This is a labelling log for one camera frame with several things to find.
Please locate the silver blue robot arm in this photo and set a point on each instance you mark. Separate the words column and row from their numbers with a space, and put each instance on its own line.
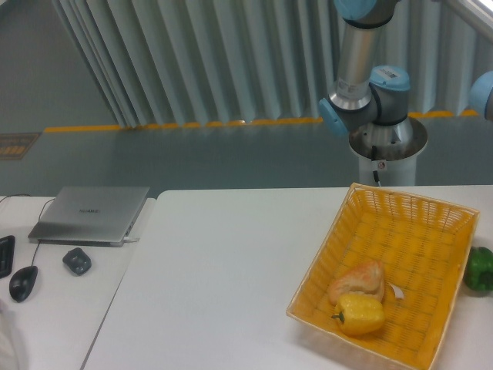
column 356, row 58

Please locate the triangular bread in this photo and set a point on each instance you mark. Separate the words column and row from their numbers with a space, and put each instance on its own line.
column 366, row 279

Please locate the silver closed laptop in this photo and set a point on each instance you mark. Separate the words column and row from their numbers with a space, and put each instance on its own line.
column 90, row 216

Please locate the grey folding partition curtain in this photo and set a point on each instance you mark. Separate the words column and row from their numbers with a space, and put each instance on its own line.
column 183, row 62

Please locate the yellow woven basket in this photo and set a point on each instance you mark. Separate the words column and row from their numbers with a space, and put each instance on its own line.
column 423, row 244

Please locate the yellow bell pepper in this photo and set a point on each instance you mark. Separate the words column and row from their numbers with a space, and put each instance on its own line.
column 356, row 314

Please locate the black power adapter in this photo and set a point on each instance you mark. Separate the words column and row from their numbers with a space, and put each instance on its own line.
column 77, row 261

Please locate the white tag in basket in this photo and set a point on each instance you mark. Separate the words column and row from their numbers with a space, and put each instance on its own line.
column 398, row 293

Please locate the floor warning sign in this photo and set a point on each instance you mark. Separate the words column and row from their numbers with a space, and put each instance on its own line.
column 15, row 145

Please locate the black computer mouse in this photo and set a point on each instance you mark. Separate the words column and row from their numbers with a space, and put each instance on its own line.
column 22, row 283

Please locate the green bell pepper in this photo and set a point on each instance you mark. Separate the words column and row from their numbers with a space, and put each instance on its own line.
column 478, row 271

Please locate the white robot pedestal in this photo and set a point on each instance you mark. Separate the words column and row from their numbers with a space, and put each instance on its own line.
column 387, row 155

